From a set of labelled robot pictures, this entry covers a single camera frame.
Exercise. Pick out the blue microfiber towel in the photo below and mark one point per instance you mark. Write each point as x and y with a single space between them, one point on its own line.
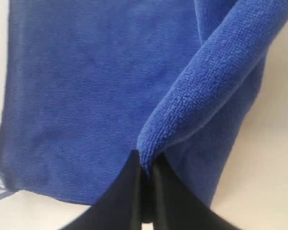
88 81

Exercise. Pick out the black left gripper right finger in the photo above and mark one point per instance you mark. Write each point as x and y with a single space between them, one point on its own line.
175 206

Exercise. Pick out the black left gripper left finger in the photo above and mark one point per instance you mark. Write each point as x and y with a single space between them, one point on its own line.
120 207

